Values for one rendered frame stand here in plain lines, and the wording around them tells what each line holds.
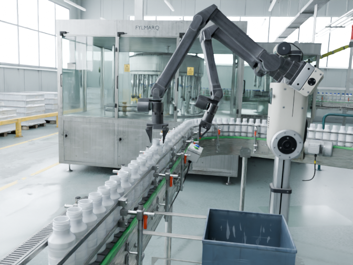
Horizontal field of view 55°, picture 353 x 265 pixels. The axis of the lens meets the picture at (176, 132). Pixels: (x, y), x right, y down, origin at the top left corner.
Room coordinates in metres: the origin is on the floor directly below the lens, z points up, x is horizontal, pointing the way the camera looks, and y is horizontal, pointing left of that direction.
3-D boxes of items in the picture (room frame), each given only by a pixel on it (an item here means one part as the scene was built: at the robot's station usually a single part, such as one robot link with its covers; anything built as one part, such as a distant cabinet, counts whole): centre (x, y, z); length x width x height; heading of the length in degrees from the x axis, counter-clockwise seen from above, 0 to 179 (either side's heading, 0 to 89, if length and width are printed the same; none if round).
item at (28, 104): (10.12, 4.75, 0.50); 1.23 x 1.04 x 1.00; 81
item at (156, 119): (1.67, 0.10, 1.30); 0.10 x 0.07 x 0.07; 81
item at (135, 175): (1.26, 0.16, 1.08); 0.06 x 0.06 x 0.17
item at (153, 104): (1.68, 0.10, 1.36); 0.07 x 0.06 x 0.07; 82
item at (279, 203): (1.81, -0.58, 0.74); 0.11 x 0.11 x 0.40; 81
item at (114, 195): (1.03, 0.20, 1.08); 0.06 x 0.06 x 0.17
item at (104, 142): (6.37, 0.26, 1.18); 2.88 x 2.73 x 2.35; 81
